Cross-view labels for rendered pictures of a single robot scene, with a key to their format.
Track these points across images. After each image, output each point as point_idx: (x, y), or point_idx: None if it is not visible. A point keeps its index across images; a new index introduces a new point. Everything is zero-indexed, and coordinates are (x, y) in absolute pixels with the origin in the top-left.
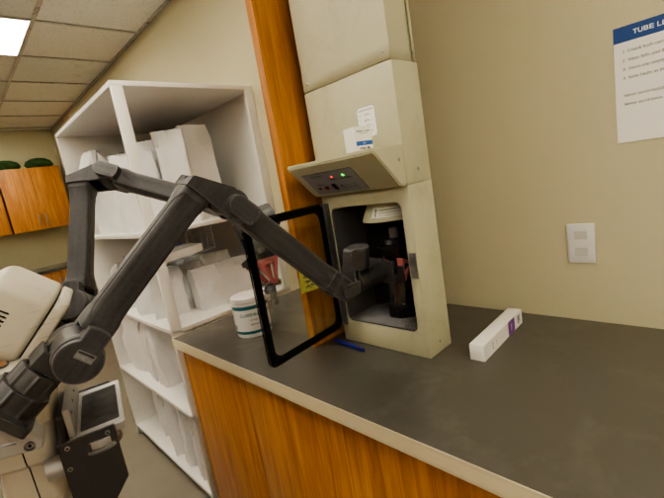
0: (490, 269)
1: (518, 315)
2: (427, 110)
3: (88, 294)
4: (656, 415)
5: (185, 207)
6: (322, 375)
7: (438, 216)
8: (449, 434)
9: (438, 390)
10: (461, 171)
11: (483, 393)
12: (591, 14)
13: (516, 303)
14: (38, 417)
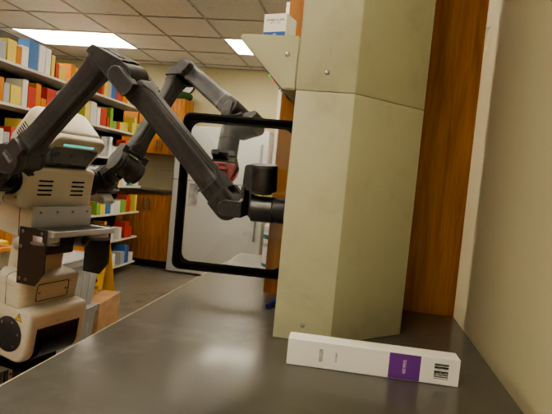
0: (516, 297)
1: (441, 365)
2: (523, 11)
3: (127, 157)
4: None
5: (85, 70)
6: (200, 299)
7: (501, 192)
8: (101, 349)
9: (193, 342)
10: (526, 113)
11: (197, 363)
12: None
13: (522, 375)
14: (16, 200)
